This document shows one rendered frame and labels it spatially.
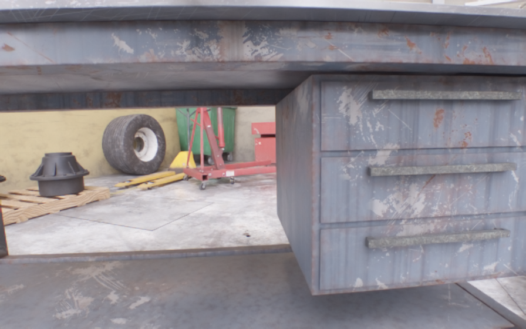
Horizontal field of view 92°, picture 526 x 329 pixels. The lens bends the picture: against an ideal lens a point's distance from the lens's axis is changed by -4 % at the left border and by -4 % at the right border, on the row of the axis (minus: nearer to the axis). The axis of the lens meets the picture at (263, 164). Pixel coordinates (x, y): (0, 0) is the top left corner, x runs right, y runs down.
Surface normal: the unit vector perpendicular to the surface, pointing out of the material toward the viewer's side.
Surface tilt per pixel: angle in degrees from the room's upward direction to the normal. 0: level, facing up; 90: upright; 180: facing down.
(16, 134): 90
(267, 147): 90
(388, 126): 90
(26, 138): 90
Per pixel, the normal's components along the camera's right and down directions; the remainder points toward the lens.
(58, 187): 0.51, 0.09
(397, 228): 0.07, 0.11
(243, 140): -0.37, 0.11
